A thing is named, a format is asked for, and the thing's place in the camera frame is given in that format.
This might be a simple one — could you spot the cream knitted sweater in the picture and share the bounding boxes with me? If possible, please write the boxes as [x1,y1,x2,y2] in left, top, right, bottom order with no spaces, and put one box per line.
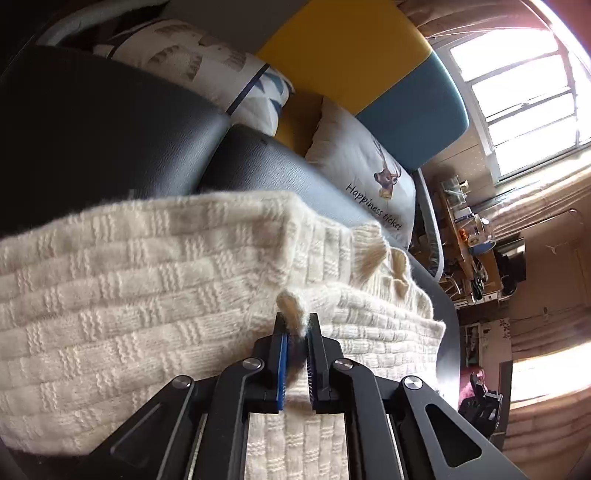
[1,191,446,479]

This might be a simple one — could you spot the cluttered wooden side table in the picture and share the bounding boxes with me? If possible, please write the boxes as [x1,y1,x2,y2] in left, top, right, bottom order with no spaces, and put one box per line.
[438,176,502,309]

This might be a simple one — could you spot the black monitor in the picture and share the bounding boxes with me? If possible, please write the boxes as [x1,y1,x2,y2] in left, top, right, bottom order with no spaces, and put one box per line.
[494,238,527,297]

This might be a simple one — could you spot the beige window curtain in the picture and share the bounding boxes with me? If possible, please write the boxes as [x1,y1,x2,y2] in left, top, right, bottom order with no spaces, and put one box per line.
[481,151,590,240]

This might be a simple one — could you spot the deer print cushion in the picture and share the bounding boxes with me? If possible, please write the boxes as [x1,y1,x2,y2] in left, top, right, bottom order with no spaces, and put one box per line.
[305,98,416,248]

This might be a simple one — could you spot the yellow blue grey sofa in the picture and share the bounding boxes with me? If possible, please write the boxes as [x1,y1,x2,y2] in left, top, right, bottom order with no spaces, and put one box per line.
[39,1,468,278]

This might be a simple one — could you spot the geometric pattern cushion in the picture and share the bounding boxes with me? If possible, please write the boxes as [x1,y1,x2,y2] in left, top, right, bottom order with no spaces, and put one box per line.
[93,19,294,136]

